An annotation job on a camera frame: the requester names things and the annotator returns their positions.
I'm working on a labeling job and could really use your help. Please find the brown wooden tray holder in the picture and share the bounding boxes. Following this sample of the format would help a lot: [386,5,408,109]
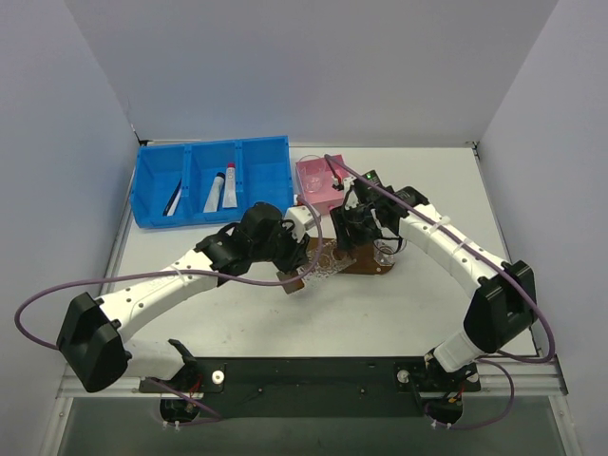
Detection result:
[282,237,394,295]

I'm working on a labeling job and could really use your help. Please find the white toothpaste blue cap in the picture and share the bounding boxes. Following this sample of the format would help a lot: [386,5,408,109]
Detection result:
[203,172,225,213]

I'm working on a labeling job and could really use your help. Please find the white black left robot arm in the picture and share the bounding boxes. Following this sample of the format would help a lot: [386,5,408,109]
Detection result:
[56,202,318,392]

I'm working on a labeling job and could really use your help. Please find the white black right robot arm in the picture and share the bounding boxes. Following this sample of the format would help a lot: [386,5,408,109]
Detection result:
[330,182,538,374]

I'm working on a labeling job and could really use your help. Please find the white toothpaste red cap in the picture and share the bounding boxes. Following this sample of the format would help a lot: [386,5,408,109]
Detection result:
[222,162,238,209]

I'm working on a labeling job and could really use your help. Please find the pink wooden drawer box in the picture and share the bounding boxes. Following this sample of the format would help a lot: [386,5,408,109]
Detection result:
[295,156,344,216]

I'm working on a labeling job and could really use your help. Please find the blue plastic bin right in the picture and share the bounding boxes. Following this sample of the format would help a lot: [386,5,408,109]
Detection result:
[240,136,294,214]

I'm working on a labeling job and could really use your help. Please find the blue plastic bin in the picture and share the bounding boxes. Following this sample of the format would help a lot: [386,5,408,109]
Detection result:
[181,141,245,225]
[240,136,294,214]
[130,143,186,229]

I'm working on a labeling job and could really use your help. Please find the blue plastic bin middle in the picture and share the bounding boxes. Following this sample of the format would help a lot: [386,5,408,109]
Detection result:
[181,141,245,225]

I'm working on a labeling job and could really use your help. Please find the blue plastic bin left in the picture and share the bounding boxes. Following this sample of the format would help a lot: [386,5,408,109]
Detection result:
[130,143,186,229]

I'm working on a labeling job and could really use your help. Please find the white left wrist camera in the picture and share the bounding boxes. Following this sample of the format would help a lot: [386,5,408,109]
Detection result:
[285,205,315,242]

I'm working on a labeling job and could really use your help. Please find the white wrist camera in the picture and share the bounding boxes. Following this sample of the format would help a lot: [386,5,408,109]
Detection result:
[332,176,356,192]
[285,205,315,242]

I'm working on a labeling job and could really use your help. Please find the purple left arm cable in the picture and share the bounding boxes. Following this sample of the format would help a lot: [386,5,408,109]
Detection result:
[14,203,329,351]

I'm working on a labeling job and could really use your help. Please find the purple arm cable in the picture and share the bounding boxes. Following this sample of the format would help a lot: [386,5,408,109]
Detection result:
[14,203,329,351]
[323,153,558,431]

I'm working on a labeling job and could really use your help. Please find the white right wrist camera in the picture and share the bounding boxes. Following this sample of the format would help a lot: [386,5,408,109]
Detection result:
[332,176,356,192]

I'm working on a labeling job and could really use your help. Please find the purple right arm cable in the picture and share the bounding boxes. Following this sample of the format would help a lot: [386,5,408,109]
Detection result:
[323,153,558,431]

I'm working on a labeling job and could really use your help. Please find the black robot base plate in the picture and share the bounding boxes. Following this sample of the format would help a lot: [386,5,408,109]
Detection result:
[139,356,481,419]

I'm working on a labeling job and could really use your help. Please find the aluminium frame rail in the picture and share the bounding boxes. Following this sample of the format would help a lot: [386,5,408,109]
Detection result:
[55,358,569,400]

